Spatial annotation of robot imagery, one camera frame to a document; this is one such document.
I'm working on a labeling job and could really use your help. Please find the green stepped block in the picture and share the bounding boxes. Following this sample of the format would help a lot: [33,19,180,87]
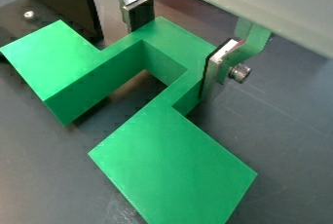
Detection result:
[0,16,259,224]

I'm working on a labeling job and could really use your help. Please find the black fixture block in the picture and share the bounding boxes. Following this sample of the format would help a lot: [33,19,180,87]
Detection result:
[0,0,102,47]

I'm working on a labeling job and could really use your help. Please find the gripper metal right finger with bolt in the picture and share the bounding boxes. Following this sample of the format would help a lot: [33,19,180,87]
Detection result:
[197,18,270,99]

